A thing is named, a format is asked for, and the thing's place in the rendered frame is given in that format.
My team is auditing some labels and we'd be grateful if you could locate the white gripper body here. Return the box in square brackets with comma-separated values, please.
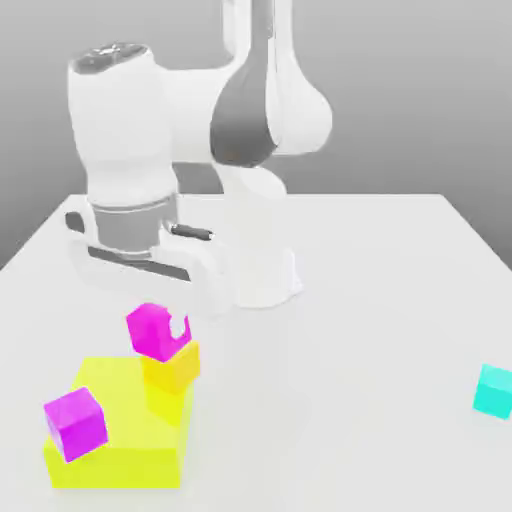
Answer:
[70, 236, 235, 318]

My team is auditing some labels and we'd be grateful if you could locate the small magenta cube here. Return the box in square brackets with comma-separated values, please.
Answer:
[125, 302, 193, 364]
[42, 386, 110, 464]

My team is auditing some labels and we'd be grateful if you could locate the small yellow cube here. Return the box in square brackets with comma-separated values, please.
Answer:
[140, 339, 201, 395]

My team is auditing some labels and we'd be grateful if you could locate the small cyan cube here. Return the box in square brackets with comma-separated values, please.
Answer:
[471, 362, 512, 421]

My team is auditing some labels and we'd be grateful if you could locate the large yellow box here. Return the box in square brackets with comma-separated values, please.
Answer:
[42, 355, 196, 490]

